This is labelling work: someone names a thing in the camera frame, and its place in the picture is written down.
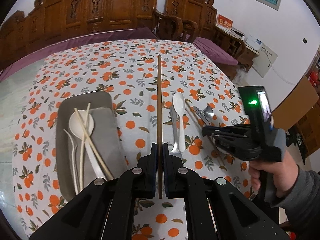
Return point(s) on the cream plastic fork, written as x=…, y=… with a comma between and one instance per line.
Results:
x=72, y=155

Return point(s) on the white soup spoon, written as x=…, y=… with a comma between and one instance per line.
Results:
x=179, y=110

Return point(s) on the brown wooden chopstick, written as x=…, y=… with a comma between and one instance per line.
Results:
x=196, y=117
x=159, y=105

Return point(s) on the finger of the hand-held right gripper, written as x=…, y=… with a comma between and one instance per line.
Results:
x=225, y=129
x=220, y=141

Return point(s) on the carved wooden armchair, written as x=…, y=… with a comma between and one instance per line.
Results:
x=195, y=17

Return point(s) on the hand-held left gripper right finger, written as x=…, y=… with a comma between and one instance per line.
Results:
x=168, y=165

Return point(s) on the white plastic bag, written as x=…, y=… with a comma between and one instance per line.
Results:
x=241, y=73

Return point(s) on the wooden side table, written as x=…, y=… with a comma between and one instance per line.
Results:
x=240, y=45

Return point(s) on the person's right hand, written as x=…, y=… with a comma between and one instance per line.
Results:
x=277, y=172

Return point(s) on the white device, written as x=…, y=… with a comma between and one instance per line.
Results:
x=253, y=42

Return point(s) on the red card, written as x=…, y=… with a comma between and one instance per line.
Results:
x=224, y=21

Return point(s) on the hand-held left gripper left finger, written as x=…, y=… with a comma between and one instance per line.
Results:
x=150, y=165

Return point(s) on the person's right forearm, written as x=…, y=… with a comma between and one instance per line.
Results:
x=302, y=200

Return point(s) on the brown cardboard box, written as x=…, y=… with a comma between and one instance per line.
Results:
x=302, y=115

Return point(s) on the stainless steel spoon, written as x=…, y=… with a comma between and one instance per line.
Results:
x=209, y=111

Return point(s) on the metal tray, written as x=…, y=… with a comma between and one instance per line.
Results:
x=87, y=142

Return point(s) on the orange print tablecloth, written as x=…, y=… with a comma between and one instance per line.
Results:
x=130, y=80

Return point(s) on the carved wooden sofa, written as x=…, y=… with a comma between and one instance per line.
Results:
x=75, y=12

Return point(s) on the purple armchair cushion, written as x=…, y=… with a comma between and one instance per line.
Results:
x=215, y=51

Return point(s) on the cream plastic spoon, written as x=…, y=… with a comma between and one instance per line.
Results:
x=81, y=123

